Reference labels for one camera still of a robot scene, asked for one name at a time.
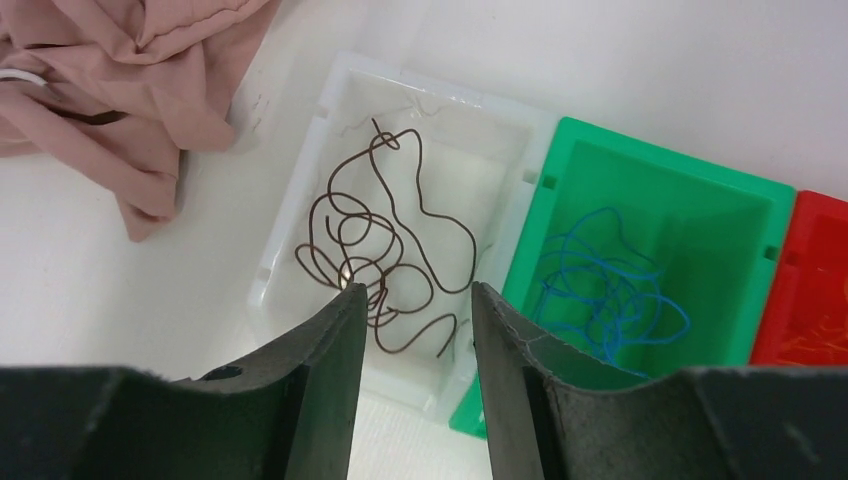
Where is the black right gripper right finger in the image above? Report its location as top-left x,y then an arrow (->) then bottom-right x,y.
472,282 -> 847,479

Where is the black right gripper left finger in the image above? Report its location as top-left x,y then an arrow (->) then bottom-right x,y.
1,284 -> 367,479

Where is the blue cable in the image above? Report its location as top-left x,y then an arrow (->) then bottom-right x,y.
533,206 -> 694,372

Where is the brown cable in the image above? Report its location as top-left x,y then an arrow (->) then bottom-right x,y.
293,192 -> 435,333
327,119 -> 480,359

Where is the orange cable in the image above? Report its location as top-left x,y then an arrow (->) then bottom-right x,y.
778,271 -> 848,368

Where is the green plastic bin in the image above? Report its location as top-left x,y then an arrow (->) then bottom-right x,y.
449,116 -> 798,440

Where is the clear plastic bin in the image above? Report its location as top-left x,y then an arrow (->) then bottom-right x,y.
247,52 -> 558,423

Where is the red plastic bin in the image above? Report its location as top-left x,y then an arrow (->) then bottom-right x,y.
749,190 -> 847,367

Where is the pink cloth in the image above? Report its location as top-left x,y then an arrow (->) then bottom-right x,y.
1,1 -> 279,242

